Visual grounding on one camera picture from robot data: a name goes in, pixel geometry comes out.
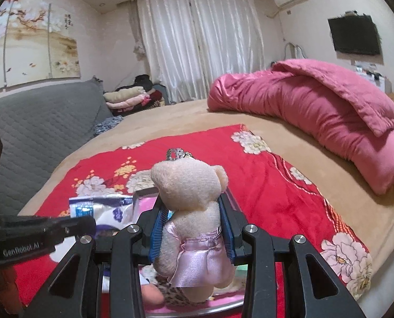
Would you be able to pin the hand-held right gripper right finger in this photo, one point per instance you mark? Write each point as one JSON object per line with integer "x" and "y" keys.
{"x": 228, "y": 235}

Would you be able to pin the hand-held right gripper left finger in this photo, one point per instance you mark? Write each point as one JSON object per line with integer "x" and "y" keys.
{"x": 157, "y": 235}

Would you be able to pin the pink makeup sponge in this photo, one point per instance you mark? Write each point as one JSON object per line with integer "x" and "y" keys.
{"x": 152, "y": 294}

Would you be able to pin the white curtain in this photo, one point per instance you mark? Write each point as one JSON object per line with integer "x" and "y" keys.
{"x": 200, "y": 39}

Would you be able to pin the grey quilted headboard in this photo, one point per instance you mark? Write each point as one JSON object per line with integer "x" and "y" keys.
{"x": 44, "y": 129}

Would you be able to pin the pink quilt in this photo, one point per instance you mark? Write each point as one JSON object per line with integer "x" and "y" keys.
{"x": 316, "y": 106}

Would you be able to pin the blue patterned cloth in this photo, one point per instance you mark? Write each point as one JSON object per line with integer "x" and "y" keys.
{"x": 107, "y": 124}

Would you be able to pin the black wall television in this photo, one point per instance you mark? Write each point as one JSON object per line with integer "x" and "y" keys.
{"x": 354, "y": 34}

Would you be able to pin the stack of folded clothes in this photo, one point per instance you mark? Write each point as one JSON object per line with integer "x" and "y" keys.
{"x": 127, "y": 97}

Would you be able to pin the teddy bear with pink dress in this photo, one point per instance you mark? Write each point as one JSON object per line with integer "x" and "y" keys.
{"x": 190, "y": 205}

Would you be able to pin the floral wall painting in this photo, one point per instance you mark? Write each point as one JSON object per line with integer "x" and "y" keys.
{"x": 28, "y": 46}

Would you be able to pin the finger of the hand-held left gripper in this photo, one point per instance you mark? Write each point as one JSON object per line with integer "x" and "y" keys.
{"x": 67, "y": 227}

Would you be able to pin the blue and white packet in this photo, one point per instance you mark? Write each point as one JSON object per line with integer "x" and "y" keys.
{"x": 97, "y": 210}

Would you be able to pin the leopard print scrunchie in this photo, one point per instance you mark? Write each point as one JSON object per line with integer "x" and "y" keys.
{"x": 173, "y": 296}

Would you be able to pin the black garment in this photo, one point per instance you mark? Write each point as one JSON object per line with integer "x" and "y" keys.
{"x": 144, "y": 80}

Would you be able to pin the red floral blanket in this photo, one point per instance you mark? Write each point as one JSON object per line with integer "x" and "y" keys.
{"x": 266, "y": 188}

